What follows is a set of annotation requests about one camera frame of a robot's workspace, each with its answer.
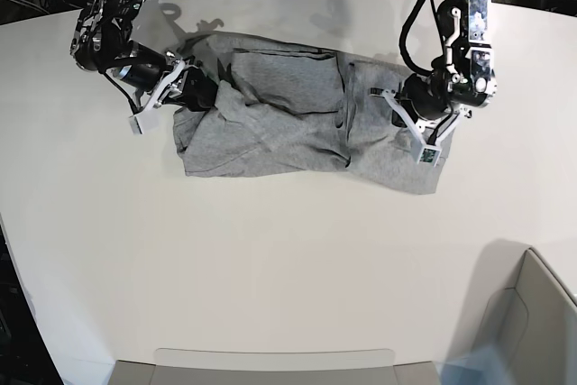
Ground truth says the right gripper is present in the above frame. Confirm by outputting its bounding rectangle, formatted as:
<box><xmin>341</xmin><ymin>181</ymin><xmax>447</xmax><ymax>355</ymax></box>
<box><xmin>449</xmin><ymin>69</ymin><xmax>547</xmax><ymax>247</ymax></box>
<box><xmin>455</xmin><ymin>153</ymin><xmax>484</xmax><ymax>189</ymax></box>
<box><xmin>107</xmin><ymin>49</ymin><xmax>219</xmax><ymax>114</ymax></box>

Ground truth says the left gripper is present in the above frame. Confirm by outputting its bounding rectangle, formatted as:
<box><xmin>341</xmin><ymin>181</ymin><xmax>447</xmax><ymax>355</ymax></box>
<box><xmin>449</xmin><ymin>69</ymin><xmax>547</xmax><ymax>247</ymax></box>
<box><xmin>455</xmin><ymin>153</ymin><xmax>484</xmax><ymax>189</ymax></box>
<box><xmin>369</xmin><ymin>74</ymin><xmax>473</xmax><ymax>151</ymax></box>

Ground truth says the grey T-shirt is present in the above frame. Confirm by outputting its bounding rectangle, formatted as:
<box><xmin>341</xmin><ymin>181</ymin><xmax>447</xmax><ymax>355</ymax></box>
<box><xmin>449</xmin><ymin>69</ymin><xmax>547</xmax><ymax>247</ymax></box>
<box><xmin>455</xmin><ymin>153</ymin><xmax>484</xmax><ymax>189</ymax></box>
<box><xmin>173</xmin><ymin>32</ymin><xmax>442</xmax><ymax>195</ymax></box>

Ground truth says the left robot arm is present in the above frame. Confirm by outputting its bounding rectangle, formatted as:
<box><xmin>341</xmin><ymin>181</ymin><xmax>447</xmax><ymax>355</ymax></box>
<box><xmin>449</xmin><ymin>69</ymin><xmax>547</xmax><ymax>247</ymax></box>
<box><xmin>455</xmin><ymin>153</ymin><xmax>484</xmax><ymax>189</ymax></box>
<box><xmin>371</xmin><ymin>0</ymin><xmax>497</xmax><ymax>166</ymax></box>

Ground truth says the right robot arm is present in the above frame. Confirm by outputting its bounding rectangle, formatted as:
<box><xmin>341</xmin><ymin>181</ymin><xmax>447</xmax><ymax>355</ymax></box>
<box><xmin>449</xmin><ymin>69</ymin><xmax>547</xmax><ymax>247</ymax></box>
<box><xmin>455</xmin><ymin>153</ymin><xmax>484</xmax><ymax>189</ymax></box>
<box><xmin>70</xmin><ymin>0</ymin><xmax>218</xmax><ymax>115</ymax></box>

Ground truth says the grey cardboard box right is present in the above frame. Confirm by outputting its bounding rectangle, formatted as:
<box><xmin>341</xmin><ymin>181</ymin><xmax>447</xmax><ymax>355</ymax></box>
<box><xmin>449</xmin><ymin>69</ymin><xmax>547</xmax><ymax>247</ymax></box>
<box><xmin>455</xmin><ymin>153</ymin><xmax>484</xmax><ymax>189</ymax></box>
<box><xmin>486</xmin><ymin>249</ymin><xmax>576</xmax><ymax>384</ymax></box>

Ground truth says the blue translucent bag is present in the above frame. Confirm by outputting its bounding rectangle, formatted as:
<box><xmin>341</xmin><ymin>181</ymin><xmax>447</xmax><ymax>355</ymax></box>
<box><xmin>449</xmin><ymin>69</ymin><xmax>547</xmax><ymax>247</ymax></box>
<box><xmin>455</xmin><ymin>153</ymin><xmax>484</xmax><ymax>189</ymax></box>
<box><xmin>437</xmin><ymin>344</ymin><xmax>511</xmax><ymax>385</ymax></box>

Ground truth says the grey bin front edge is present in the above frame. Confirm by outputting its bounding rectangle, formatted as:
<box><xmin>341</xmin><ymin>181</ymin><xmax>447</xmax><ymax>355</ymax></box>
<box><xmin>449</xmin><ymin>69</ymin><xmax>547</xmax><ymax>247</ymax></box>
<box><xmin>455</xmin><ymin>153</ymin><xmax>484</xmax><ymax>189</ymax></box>
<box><xmin>108</xmin><ymin>348</ymin><xmax>441</xmax><ymax>384</ymax></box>

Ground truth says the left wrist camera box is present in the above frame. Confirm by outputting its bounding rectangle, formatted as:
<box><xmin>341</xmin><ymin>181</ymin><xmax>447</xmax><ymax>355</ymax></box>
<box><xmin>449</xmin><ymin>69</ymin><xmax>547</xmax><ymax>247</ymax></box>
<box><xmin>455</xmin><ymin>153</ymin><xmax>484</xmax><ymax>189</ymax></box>
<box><xmin>410</xmin><ymin>143</ymin><xmax>442</xmax><ymax>167</ymax></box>

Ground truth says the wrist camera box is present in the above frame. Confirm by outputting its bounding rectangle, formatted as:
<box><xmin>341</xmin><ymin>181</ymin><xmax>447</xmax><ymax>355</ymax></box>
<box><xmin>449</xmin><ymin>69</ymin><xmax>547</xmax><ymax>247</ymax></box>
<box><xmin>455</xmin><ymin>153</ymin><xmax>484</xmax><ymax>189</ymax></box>
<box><xmin>128</xmin><ymin>111</ymin><xmax>160</xmax><ymax>135</ymax></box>
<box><xmin>410</xmin><ymin>143</ymin><xmax>442</xmax><ymax>167</ymax></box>

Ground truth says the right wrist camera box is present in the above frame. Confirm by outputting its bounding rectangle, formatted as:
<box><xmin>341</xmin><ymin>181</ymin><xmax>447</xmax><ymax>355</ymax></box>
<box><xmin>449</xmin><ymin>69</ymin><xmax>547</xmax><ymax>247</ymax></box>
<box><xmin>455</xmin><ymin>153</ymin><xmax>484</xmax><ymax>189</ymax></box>
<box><xmin>128</xmin><ymin>111</ymin><xmax>160</xmax><ymax>135</ymax></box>

